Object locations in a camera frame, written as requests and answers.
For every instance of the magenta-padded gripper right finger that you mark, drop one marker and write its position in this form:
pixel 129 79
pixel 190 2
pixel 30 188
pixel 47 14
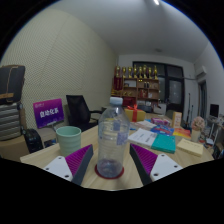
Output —
pixel 164 166

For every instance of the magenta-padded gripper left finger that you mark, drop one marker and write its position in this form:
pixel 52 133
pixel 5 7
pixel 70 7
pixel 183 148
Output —
pixel 57 167

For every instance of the clear plastic water bottle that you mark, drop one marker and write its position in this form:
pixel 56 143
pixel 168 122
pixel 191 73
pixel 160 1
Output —
pixel 112 140

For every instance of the teal book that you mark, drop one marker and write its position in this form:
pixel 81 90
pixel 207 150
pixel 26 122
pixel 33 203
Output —
pixel 164 143

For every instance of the pale green cup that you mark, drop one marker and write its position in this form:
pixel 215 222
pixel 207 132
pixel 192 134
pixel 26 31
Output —
pixel 68 141

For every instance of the yellow notepad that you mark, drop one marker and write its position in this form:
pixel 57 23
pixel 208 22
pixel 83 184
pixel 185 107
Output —
pixel 190 147

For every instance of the white book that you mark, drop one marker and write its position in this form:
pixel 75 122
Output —
pixel 143 137

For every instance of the black chair armrest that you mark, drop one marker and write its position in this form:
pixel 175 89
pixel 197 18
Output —
pixel 33 140

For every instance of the colourful picture book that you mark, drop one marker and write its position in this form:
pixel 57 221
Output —
pixel 161 129

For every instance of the flat round red coaster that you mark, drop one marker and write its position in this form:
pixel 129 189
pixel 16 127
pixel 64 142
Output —
pixel 96 173

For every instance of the orange standing box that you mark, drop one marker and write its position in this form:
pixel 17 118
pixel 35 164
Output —
pixel 177 119

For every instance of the pink flowers in pot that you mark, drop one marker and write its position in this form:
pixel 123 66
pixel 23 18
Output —
pixel 198 125

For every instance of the purple sign board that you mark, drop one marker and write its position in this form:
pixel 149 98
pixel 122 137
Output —
pixel 48 113

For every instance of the yellow gift box red ribbon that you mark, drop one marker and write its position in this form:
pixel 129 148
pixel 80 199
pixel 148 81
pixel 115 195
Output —
pixel 135 115

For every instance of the black office chair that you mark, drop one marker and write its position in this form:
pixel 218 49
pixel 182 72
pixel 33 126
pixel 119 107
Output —
pixel 77 111

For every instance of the black tripod stand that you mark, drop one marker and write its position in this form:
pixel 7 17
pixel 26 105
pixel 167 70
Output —
pixel 190 110

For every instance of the grey ribbed suitcase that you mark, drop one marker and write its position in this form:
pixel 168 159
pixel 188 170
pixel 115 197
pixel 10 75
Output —
pixel 10 121

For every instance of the wooden side desk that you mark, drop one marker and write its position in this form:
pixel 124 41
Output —
pixel 216 125

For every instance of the black computer monitor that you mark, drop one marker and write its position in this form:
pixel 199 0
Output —
pixel 214 110

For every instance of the black framed glass door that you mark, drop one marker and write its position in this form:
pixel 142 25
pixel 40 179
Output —
pixel 175 90

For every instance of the wooden shelf unit with trophies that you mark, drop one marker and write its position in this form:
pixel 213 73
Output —
pixel 143 90

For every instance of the black bag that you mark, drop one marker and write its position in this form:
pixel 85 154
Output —
pixel 11 83

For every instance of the white air conditioner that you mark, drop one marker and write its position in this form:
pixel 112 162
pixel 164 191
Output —
pixel 201 70

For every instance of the ceiling tube light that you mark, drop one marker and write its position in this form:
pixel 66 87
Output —
pixel 156 2

